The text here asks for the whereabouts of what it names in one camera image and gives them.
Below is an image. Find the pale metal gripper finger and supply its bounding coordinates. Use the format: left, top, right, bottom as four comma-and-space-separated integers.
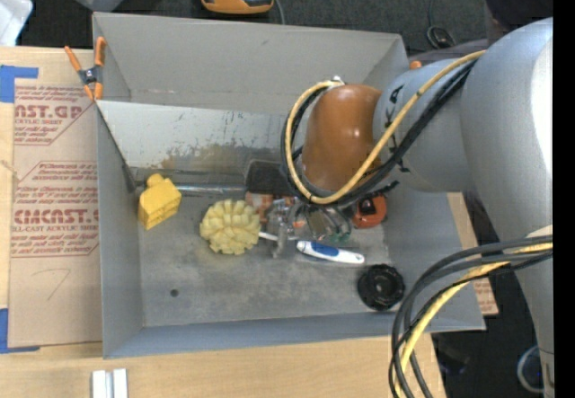
271, 225, 296, 260
268, 197, 293, 226

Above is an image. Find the red-brown small object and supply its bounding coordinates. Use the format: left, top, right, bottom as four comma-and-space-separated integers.
244, 190, 273, 226

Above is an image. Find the white and blue toothbrush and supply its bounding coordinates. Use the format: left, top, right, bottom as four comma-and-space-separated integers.
258, 231, 366, 265

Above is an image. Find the black flat rectangular object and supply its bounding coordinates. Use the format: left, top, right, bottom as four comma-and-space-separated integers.
245, 160, 293, 196

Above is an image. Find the yellow segmented ball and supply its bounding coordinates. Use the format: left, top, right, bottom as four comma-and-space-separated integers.
199, 198, 262, 256

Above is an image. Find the orange and black round object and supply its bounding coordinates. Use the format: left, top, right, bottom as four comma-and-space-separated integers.
349, 194, 388, 230

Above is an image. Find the grey metal bin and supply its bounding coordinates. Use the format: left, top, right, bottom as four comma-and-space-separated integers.
92, 12, 489, 360

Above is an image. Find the black ribbed round cap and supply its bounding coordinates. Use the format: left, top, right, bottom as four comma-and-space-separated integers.
357, 263, 406, 312

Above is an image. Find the yellow bottle-shaped block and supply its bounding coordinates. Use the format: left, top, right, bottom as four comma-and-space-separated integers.
137, 172, 183, 231

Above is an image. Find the brown cardboard board, red print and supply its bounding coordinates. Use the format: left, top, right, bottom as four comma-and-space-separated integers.
0, 45, 500, 352

